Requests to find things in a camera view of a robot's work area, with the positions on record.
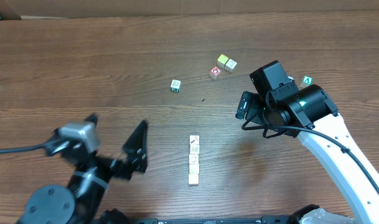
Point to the green letter wooden block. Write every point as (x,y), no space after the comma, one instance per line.
(306,81)

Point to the red framed wooden block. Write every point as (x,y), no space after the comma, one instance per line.
(215,72)

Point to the yellow sided wooden block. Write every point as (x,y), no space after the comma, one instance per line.
(194,149)

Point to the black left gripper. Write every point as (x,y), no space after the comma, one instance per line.
(111,162)

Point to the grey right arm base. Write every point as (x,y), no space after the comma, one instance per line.
(313,214)

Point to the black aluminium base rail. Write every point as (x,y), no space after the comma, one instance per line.
(265,219)

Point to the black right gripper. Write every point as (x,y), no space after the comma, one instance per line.
(244,106)

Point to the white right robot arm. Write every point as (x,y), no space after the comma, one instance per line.
(310,116)

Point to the wooden block with hammer picture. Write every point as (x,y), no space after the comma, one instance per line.
(194,140)

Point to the plain wooden block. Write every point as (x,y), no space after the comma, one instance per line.
(230,65)

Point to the wooden block number three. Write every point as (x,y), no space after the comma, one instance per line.
(193,179)

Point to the wooden block with dots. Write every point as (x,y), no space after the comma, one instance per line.
(193,158)

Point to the wooden block with squiggle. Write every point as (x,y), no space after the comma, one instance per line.
(194,169)

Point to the yellow top wooden block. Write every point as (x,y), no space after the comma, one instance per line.
(222,60)

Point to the green sided wooden block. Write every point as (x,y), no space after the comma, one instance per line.
(175,86)

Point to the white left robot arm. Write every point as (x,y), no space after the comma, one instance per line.
(78,202)

